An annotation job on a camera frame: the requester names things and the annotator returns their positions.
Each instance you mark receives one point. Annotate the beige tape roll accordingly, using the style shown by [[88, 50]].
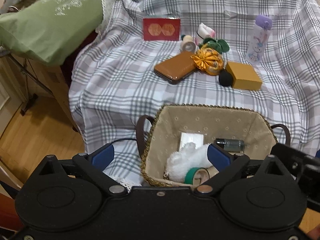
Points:
[[188, 45]]

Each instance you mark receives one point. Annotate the green embroidered pillow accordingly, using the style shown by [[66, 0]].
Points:
[[50, 30]]

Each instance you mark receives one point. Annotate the white lace cloth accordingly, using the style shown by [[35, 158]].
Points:
[[128, 183]]

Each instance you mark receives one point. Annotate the brown leather wallet case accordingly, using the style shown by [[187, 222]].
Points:
[[176, 68]]

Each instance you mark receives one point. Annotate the white pink folded cloth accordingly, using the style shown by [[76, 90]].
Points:
[[203, 32]]

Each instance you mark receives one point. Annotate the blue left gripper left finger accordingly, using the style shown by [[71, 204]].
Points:
[[102, 157]]

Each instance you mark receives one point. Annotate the cream sponge with teal handle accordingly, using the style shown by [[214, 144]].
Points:
[[187, 38]]

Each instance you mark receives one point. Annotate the white fluffy plush toy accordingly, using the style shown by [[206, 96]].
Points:
[[180, 162]]

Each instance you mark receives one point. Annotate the woven basket with fabric liner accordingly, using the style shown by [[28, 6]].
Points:
[[158, 137]]

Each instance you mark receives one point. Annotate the grey plaid cloth cover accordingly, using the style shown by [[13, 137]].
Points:
[[113, 81]]

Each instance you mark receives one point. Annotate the green plush toy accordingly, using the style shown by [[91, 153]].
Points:
[[220, 45]]

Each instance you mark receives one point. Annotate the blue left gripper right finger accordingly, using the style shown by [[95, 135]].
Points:
[[218, 157]]

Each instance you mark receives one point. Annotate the black round makeup sponge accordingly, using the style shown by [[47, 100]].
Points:
[[225, 78]]

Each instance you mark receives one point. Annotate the yellow floral drawstring pouch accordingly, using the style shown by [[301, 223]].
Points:
[[208, 60]]

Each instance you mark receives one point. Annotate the red and teal box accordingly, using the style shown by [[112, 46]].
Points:
[[161, 28]]

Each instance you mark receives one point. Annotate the green tape roll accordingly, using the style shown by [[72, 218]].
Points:
[[196, 176]]

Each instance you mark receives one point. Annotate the dark cylinder bottle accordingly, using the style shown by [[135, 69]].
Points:
[[230, 145]]

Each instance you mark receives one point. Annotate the black tripod stand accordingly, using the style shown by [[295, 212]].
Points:
[[19, 74]]

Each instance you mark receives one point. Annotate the yellow cardboard box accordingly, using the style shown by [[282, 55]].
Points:
[[244, 76]]

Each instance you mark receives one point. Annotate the wooden cabinet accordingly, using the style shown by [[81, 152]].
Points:
[[56, 84]]

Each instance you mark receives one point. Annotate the purple lid cartoon bottle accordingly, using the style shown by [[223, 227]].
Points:
[[258, 41]]

